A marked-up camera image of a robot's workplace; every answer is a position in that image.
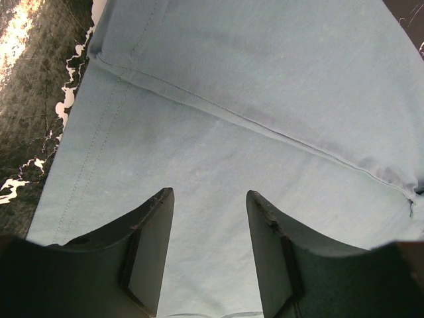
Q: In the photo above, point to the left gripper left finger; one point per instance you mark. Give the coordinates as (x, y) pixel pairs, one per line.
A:
(113, 271)

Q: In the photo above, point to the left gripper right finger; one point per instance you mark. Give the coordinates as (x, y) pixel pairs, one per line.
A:
(302, 273)

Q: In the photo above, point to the grey-blue t-shirt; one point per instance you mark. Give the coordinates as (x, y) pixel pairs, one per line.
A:
(232, 116)

